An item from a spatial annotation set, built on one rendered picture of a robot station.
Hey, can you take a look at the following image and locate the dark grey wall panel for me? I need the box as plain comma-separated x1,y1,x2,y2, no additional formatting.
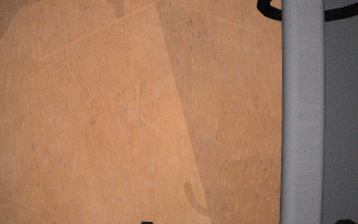
322,15,358,224

